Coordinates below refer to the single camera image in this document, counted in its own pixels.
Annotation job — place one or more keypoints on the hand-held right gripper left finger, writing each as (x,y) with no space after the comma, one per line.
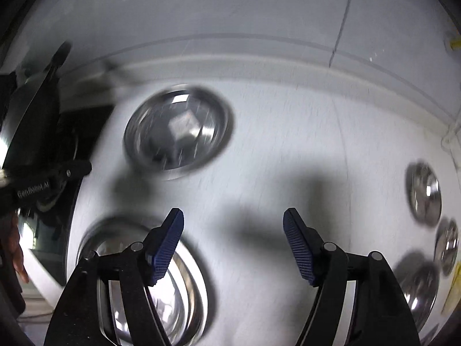
(167,247)

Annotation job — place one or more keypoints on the large steel bowl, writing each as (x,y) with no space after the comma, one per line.
(180,295)

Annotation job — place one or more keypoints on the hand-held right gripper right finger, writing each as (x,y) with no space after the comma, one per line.
(299,247)

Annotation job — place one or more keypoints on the small steel bowl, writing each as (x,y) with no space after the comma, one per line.
(424,193)
(446,247)
(419,293)

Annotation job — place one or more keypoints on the wide-rim steel bowl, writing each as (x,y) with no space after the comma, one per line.
(178,131)

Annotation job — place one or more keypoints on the person's left hand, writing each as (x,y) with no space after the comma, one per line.
(17,248)

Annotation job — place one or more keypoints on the yellow cloth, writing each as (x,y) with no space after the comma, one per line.
(454,288)

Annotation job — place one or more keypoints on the black gas stove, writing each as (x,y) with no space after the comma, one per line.
(90,129)

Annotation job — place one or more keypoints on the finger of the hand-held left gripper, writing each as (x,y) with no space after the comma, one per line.
(77,169)

